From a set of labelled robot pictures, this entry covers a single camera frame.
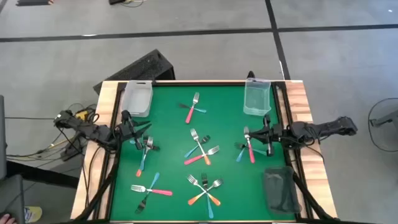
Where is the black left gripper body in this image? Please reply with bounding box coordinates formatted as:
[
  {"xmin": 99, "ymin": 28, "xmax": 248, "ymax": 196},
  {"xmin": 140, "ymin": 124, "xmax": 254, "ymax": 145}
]
[{"xmin": 118, "ymin": 110, "xmax": 143, "ymax": 151}]

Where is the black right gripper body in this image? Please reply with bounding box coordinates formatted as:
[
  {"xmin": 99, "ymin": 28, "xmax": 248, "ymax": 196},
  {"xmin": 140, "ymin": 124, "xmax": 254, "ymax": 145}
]
[{"xmin": 262, "ymin": 114, "xmax": 282, "ymax": 157}]

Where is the grey plastic bin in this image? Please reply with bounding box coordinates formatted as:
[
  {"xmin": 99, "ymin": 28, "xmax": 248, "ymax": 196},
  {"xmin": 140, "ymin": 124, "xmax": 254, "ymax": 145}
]
[{"xmin": 120, "ymin": 80, "xmax": 154, "ymax": 118}]

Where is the green table mat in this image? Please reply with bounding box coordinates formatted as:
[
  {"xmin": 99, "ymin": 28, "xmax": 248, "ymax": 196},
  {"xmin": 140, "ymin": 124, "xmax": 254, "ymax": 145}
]
[{"xmin": 109, "ymin": 84, "xmax": 296, "ymax": 222}]

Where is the clear plastic bin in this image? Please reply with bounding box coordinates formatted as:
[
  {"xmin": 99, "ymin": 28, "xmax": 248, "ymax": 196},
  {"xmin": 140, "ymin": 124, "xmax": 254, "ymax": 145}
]
[{"xmin": 243, "ymin": 77, "xmax": 272, "ymax": 117}]

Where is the dark smoked plastic bin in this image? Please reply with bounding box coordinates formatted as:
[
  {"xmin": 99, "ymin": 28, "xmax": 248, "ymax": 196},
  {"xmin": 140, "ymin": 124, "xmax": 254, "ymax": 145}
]
[{"xmin": 262, "ymin": 166, "xmax": 302, "ymax": 215}]

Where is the black power supply box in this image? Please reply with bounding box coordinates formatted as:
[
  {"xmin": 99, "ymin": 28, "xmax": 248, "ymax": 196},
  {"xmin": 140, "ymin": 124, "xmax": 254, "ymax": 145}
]
[{"xmin": 60, "ymin": 136, "xmax": 83, "ymax": 162}]

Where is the black round floor stand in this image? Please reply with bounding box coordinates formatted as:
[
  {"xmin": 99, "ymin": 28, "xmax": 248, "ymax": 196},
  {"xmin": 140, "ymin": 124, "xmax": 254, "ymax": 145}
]
[{"xmin": 368, "ymin": 97, "xmax": 398, "ymax": 153}]

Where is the yellow slipper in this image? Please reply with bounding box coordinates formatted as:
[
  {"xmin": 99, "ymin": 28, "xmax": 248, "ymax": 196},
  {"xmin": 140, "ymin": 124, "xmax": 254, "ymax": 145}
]
[{"xmin": 24, "ymin": 205, "xmax": 43, "ymax": 223}]

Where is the person's foot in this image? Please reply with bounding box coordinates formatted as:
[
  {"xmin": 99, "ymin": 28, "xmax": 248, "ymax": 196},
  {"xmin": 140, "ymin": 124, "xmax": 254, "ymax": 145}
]
[{"xmin": 0, "ymin": 213, "xmax": 18, "ymax": 224}]

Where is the black bar with orange ends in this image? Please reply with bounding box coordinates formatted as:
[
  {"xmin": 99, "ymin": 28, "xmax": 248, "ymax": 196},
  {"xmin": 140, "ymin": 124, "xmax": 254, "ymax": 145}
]
[{"xmin": 15, "ymin": 0, "xmax": 54, "ymax": 6}]

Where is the yellow cable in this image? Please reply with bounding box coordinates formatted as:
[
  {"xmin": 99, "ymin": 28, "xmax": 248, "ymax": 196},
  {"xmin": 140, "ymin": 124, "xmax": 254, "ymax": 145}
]
[{"xmin": 6, "ymin": 138, "xmax": 77, "ymax": 158}]

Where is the black device with cables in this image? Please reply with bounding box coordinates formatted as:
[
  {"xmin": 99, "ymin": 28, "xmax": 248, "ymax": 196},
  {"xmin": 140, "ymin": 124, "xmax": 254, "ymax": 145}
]
[{"xmin": 108, "ymin": 0, "xmax": 147, "ymax": 7}]

